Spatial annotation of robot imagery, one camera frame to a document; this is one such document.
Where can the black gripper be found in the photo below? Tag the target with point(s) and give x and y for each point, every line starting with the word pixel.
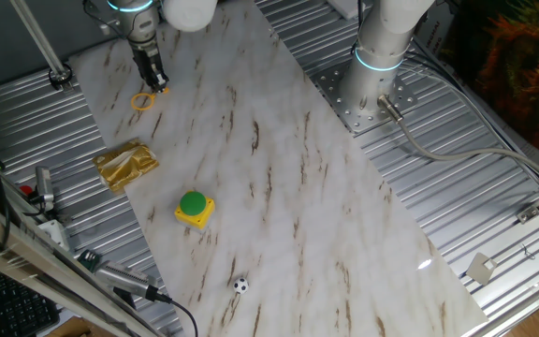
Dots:
pixel 147 60

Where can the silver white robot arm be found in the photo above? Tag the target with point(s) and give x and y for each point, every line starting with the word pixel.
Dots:
pixel 382 37

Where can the small soccer ball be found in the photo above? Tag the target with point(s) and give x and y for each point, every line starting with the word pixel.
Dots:
pixel 241 285

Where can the gold foil packet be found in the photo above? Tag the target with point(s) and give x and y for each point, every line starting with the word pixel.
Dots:
pixel 124 166

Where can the black pole foot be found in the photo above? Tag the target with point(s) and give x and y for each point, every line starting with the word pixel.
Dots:
pixel 60 77

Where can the yellow box green push button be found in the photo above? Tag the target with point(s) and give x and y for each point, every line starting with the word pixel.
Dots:
pixel 193 203

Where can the small silver metal device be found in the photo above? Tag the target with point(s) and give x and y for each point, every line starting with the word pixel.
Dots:
pixel 43 180

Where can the red button control box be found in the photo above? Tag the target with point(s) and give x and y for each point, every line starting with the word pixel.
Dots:
pixel 25 189

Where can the white marble pattern sheet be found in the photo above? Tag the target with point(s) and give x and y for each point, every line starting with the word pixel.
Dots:
pixel 297 210

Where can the green bit set case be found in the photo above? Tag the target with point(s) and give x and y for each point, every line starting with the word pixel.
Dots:
pixel 89 259

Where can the black keyboard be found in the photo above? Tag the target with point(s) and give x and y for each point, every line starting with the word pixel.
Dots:
pixel 17 309

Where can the colourful patterned cloth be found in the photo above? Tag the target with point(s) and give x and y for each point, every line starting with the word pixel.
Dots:
pixel 522 70

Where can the grey flat tag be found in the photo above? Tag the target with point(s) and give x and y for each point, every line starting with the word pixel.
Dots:
pixel 481 269

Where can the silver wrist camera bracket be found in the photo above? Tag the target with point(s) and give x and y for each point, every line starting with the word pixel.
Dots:
pixel 103 29

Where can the aluminium frame pole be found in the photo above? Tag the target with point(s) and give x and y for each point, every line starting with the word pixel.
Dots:
pixel 40 39

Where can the silver ribbed camera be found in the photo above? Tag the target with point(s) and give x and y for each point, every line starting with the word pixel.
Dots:
pixel 124 278

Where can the aluminium frame beam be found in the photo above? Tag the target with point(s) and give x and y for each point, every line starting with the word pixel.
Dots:
pixel 40 267

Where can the metal corner bracket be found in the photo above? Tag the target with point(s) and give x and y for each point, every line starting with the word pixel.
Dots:
pixel 529 214

